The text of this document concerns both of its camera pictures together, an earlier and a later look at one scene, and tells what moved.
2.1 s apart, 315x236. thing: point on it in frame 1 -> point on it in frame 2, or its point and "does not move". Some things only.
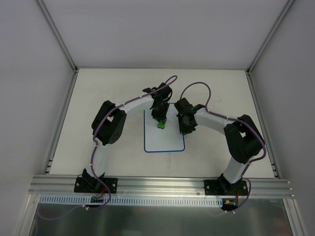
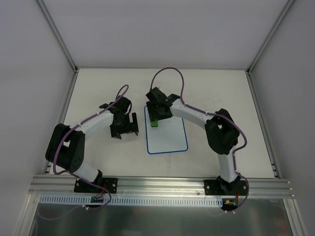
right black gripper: x=186 y=123 -> x=159 y=113
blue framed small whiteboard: x=169 y=138 does not move
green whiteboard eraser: x=161 y=125 -> x=153 y=124
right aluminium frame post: x=250 y=69 does not move
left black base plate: x=93 y=185 does not move
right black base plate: x=225 y=188 does not move
